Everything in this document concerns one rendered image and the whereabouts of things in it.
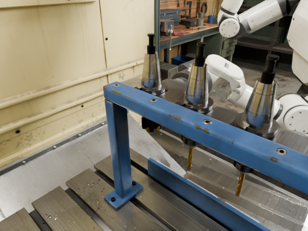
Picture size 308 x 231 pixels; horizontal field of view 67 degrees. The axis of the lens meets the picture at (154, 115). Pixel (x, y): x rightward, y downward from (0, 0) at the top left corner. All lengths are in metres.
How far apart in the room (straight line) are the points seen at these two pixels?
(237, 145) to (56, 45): 0.69
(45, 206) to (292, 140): 0.59
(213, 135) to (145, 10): 0.84
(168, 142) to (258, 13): 0.72
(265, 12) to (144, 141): 0.71
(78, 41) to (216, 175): 0.76
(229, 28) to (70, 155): 0.80
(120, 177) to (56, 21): 0.54
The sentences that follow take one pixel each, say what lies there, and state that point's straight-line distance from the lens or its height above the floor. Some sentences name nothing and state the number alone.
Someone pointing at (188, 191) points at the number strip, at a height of 0.94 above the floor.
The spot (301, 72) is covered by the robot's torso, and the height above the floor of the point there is 1.14.
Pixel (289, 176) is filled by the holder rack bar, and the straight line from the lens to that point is 0.33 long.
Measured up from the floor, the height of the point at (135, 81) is 1.22.
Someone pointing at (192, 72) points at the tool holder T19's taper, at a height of 1.28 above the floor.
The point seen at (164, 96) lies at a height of 1.22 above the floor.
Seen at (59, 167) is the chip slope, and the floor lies 0.82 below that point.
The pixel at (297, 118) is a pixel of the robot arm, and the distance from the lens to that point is 0.69.
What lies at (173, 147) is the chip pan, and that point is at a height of 0.66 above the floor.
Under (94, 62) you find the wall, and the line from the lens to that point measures 0.96.
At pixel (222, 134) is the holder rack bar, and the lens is 0.34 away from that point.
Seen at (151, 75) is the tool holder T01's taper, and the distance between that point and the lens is 0.46.
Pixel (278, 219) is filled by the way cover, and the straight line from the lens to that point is 0.90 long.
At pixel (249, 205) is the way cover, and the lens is 0.92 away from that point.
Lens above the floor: 1.41
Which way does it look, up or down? 30 degrees down
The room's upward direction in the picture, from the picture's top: straight up
